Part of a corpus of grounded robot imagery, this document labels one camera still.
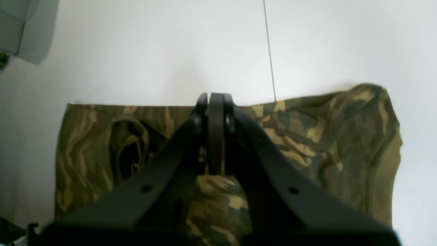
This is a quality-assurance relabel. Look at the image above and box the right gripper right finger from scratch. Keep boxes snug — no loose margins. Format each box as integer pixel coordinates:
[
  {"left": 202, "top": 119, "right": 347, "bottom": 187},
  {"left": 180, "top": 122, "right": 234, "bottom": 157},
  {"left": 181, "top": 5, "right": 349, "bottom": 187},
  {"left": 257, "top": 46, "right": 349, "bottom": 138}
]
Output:
[{"left": 224, "top": 94, "right": 400, "bottom": 246}]

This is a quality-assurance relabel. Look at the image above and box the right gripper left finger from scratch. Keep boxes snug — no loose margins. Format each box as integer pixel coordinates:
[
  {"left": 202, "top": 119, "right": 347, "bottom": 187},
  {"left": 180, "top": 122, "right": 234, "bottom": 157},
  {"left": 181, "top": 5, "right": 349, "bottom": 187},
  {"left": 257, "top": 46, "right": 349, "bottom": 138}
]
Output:
[{"left": 38, "top": 93, "right": 223, "bottom": 246}]

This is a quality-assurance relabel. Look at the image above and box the camouflage t-shirt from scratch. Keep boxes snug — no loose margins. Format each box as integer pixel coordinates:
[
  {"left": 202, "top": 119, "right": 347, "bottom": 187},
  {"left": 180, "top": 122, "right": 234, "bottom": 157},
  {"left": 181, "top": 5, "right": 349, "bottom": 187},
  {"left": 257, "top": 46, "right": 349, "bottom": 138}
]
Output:
[{"left": 55, "top": 84, "right": 402, "bottom": 246}]

